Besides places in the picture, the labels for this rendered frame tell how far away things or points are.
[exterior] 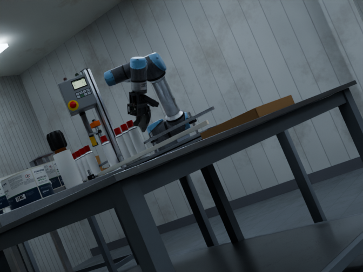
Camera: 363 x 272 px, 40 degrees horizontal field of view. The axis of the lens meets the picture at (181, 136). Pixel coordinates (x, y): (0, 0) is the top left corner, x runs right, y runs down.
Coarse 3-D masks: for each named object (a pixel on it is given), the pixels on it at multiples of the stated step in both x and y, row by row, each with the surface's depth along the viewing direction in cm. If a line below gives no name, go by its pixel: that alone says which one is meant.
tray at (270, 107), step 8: (288, 96) 198; (264, 104) 186; (272, 104) 189; (280, 104) 193; (288, 104) 196; (248, 112) 183; (256, 112) 181; (264, 112) 184; (232, 120) 189; (240, 120) 187; (248, 120) 184; (216, 128) 196; (224, 128) 193; (208, 136) 200
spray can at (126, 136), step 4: (124, 124) 253; (124, 128) 252; (128, 128) 254; (124, 132) 252; (124, 136) 252; (128, 136) 251; (124, 140) 252; (128, 140) 251; (128, 144) 251; (132, 144) 251; (128, 148) 252; (132, 148) 251; (132, 152) 251; (136, 152) 251; (136, 160) 251
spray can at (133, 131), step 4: (128, 124) 249; (132, 124) 249; (132, 128) 247; (136, 128) 248; (128, 132) 249; (132, 132) 247; (136, 132) 248; (132, 136) 247; (136, 136) 247; (140, 136) 249; (132, 140) 248; (136, 140) 247; (140, 140) 248; (136, 144) 247; (140, 144) 247; (136, 148) 247; (140, 148) 247; (144, 148) 248; (144, 156) 247; (148, 156) 248
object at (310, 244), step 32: (352, 96) 234; (256, 128) 179; (288, 128) 193; (352, 128) 232; (192, 160) 153; (96, 192) 142; (128, 192) 133; (224, 192) 302; (32, 224) 172; (64, 224) 158; (128, 224) 134; (224, 224) 301; (320, 224) 255; (352, 224) 230; (0, 256) 204; (160, 256) 133; (192, 256) 312; (224, 256) 274; (256, 256) 245; (288, 256) 221; (320, 256) 201; (352, 256) 194
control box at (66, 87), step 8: (72, 80) 282; (64, 88) 281; (72, 88) 282; (80, 88) 283; (64, 96) 281; (72, 96) 281; (88, 96) 283; (80, 104) 282; (88, 104) 282; (72, 112) 281; (80, 112) 289
